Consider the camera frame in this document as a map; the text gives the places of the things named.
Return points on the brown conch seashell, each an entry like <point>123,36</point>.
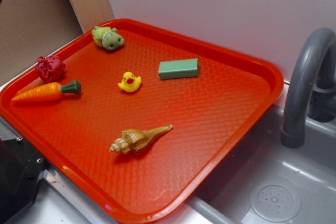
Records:
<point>138,141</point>

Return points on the red crumpled fabric toy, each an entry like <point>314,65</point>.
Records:
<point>50,68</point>

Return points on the green plush animal toy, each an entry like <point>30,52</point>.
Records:
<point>107,38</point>

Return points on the grey plastic toy sink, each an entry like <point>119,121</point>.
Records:
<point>262,181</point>

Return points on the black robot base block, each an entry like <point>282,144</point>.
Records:
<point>22,169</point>

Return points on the orange plastic toy carrot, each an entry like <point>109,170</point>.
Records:
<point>48,92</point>

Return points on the green rectangular block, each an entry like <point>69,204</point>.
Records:
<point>178,69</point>

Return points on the red plastic serving tray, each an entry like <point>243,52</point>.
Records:
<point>210,113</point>

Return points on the yellow rubber duck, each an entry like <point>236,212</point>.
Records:
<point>130,83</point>

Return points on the grey toy faucet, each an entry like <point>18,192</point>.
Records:
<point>311,92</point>

